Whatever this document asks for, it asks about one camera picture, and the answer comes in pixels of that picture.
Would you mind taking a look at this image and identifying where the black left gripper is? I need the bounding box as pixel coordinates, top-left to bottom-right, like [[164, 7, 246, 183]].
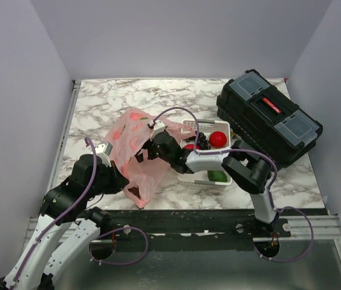
[[86, 160, 131, 198]]

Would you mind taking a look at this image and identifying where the red fake apple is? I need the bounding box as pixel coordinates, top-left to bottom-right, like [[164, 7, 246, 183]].
[[183, 144, 198, 150]]

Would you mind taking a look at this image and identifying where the pink plastic bag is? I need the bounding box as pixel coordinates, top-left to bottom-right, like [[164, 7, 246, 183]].
[[103, 108, 197, 210]]

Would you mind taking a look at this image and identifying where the dark fake grape bunch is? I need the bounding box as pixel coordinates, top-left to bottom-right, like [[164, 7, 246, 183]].
[[184, 132, 210, 150]]

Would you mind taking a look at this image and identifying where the red fake pomegranate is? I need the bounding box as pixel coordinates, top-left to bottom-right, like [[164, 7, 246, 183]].
[[209, 131, 227, 148]]

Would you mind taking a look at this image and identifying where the green fake lime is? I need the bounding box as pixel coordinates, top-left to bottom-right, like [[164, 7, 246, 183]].
[[207, 170, 228, 183]]

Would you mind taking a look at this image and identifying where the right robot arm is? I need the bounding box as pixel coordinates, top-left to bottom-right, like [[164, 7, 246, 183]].
[[136, 131, 278, 237]]

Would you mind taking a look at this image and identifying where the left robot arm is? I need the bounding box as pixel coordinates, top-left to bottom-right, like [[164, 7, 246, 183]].
[[0, 152, 128, 289]]

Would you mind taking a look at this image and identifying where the brown toy faucet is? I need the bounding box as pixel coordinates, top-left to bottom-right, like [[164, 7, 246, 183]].
[[128, 187, 140, 198]]

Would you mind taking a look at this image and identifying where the white perforated plastic basket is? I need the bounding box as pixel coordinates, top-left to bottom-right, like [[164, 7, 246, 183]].
[[178, 120, 232, 187]]

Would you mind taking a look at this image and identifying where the black plastic toolbox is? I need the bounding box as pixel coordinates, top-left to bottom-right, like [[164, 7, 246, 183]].
[[216, 69, 323, 169]]

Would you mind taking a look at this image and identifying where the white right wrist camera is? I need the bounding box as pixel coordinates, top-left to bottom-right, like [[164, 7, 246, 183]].
[[148, 119, 166, 140]]

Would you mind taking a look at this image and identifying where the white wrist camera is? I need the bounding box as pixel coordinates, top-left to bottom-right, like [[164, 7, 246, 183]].
[[148, 119, 166, 140], [95, 142, 113, 167]]

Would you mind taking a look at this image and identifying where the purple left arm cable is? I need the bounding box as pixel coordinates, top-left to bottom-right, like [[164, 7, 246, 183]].
[[9, 137, 149, 290]]

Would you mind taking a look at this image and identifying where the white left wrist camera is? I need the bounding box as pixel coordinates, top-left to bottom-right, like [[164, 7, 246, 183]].
[[95, 142, 113, 167]]

